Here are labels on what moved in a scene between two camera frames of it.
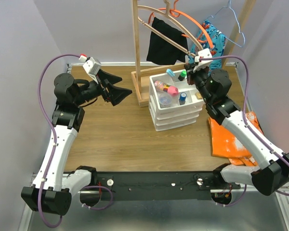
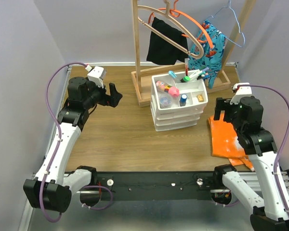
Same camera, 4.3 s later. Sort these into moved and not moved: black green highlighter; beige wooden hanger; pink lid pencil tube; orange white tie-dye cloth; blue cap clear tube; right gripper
Moved: black green highlighter; right gripper
Not moved: beige wooden hanger; blue cap clear tube; orange white tie-dye cloth; pink lid pencil tube
